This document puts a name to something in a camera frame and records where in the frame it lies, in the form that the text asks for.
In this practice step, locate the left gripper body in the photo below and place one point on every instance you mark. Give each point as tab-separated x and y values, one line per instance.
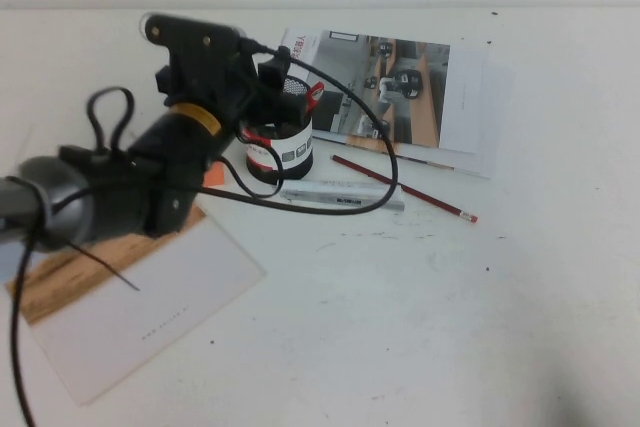
210	82

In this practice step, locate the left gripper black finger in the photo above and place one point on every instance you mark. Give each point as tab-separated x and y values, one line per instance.
285	109
274	72

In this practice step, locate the black mesh pen holder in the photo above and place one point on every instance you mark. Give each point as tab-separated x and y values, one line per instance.
295	152

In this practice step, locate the silver grey pen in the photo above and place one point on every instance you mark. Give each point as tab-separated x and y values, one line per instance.
340	197

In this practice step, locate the orange rectangular block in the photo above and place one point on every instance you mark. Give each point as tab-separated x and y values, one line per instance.
216	176

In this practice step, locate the brochure with office robot photo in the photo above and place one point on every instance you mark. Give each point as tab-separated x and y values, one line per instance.
400	92

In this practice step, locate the thin wooden pencil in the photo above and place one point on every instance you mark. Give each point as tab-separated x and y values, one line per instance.
435	164

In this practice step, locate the red pencil with eraser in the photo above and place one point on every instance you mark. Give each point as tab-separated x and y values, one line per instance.
425	199

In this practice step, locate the white paper sheets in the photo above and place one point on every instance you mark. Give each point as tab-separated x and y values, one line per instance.
475	112

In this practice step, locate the brochure with desert vehicle photo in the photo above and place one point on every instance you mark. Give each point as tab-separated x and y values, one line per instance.
150	292

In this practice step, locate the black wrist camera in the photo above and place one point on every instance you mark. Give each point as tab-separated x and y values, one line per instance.
195	37

